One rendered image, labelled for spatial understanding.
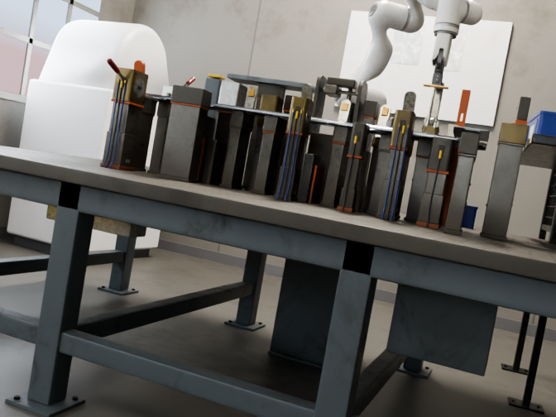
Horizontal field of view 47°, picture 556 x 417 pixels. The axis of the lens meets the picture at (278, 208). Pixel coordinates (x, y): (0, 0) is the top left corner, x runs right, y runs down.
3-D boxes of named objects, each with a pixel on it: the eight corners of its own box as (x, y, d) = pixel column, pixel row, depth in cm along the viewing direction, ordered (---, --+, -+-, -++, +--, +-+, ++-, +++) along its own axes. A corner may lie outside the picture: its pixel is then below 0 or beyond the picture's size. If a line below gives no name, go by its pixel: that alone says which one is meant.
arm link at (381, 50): (367, 119, 284) (333, 112, 279) (361, 106, 293) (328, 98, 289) (416, 14, 255) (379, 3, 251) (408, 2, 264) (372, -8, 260)
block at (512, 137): (480, 236, 200) (501, 122, 198) (479, 235, 208) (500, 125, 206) (506, 241, 198) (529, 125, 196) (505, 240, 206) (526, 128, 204)
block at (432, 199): (414, 226, 197) (431, 135, 195) (417, 225, 208) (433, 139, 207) (438, 231, 195) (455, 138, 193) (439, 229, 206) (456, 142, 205)
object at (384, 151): (366, 213, 225) (381, 131, 223) (368, 213, 230) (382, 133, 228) (380, 216, 224) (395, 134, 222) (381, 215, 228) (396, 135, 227)
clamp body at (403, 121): (372, 218, 199) (393, 107, 197) (378, 218, 210) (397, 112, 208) (394, 222, 197) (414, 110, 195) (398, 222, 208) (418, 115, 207)
